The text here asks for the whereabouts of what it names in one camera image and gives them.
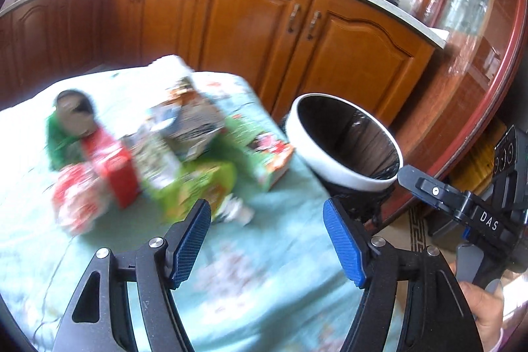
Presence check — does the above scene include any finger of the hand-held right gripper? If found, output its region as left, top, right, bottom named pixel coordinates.
left=397, top=165, right=518, bottom=247

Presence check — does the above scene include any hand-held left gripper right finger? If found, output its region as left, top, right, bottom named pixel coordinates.
left=324, top=197, right=483, bottom=352

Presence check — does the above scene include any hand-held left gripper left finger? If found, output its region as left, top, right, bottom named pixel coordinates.
left=53, top=199, right=212, bottom=352

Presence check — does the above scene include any yellow green snack packet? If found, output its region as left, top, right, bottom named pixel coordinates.
left=148, top=160, right=238, bottom=223

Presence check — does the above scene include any white trash bin black liner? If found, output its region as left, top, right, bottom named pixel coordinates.
left=284, top=92, right=405, bottom=221

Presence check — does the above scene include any white foam net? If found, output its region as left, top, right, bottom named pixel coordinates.
left=148, top=54, right=196, bottom=82

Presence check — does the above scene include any person's right hand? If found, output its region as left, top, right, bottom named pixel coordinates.
left=459, top=281, right=506, bottom=352

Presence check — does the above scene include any white crumpled paper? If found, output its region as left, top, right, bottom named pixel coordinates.
left=212, top=193, right=254, bottom=227

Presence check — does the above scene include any green white patterned carton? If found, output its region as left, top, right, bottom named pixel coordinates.
left=135, top=128, right=183, bottom=192

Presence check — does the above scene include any red carton box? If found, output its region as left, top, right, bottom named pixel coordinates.
left=80, top=129, right=141, bottom=210

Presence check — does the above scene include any green box with red picture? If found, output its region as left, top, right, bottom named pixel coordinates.
left=223, top=115, right=295, bottom=192

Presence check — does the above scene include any grey crumpled wrapper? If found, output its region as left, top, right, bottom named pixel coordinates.
left=165, top=100, right=225, bottom=161

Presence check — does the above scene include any round glass-topped table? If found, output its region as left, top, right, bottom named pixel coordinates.
left=388, top=0, right=528, bottom=221

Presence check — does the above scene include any red snack packet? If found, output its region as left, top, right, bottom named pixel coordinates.
left=51, top=162, right=114, bottom=235

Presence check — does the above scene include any green snack can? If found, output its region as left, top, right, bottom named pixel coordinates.
left=45, top=88, right=104, bottom=171

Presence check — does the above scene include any wooden kitchen cabinet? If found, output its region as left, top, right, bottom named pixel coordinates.
left=0, top=0, right=450, bottom=130

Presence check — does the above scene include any metal cabinet handle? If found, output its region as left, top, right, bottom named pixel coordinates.
left=288, top=3, right=302, bottom=33
left=307, top=11, right=322, bottom=40

